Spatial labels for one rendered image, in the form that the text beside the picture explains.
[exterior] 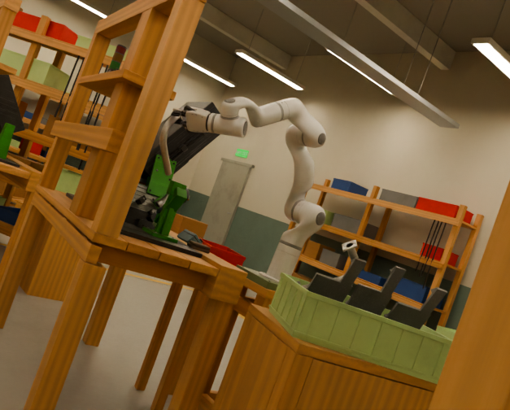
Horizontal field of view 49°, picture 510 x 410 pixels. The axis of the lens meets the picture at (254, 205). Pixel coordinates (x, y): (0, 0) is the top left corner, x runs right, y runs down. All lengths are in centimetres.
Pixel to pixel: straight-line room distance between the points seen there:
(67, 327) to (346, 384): 105
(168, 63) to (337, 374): 130
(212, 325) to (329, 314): 63
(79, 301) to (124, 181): 48
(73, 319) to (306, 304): 88
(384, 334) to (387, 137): 748
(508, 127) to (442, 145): 98
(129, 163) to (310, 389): 105
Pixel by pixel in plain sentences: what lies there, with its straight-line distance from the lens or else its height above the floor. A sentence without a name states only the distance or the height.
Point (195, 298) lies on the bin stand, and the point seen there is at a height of 64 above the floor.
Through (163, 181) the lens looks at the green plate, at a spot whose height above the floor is 116.
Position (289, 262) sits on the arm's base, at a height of 99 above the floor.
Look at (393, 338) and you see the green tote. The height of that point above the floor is 90.
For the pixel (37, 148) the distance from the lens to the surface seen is 1143.
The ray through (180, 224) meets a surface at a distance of 957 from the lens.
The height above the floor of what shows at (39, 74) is 174.
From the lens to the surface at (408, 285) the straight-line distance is 772.
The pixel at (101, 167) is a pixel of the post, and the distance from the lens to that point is 255.
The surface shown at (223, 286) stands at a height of 81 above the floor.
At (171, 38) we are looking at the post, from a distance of 224.
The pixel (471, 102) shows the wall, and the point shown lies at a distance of 885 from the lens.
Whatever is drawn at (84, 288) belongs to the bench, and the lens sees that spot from 223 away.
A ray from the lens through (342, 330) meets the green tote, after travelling 207.
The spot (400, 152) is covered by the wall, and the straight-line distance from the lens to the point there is 918.
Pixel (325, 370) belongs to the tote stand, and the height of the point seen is 72.
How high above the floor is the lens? 114
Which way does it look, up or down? 1 degrees up
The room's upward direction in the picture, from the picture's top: 20 degrees clockwise
